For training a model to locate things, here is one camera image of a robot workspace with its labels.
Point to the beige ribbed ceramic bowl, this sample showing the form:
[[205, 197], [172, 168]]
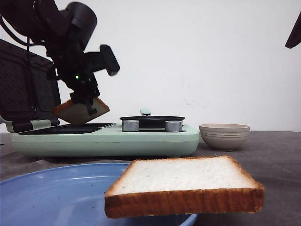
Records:
[[224, 136]]

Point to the breakfast maker lid dark plate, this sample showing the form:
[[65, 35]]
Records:
[[27, 96]]

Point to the grey table cloth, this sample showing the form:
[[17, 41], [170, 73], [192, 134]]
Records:
[[272, 158]]

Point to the right silver control knob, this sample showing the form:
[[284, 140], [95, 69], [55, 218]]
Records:
[[173, 126]]

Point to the black frying pan green handle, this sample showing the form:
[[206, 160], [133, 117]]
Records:
[[148, 121]]

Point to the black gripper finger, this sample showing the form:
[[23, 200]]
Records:
[[294, 38]]

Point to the left silver control knob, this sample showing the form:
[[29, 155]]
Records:
[[130, 126]]

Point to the mint green breakfast maker base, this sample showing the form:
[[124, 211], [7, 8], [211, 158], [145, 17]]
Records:
[[103, 140]]

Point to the blue plastic plate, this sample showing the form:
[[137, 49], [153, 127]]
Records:
[[70, 196]]

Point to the silver control knob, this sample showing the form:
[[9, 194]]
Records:
[[173, 126], [130, 126]]

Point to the white bread slice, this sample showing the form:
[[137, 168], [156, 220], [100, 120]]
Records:
[[214, 184], [76, 114]]

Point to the black wrist camera gripper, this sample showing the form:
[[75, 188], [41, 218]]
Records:
[[103, 59]]

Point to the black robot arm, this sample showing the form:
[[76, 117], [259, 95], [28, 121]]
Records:
[[64, 34]]

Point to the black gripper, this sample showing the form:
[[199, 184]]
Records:
[[69, 66]]

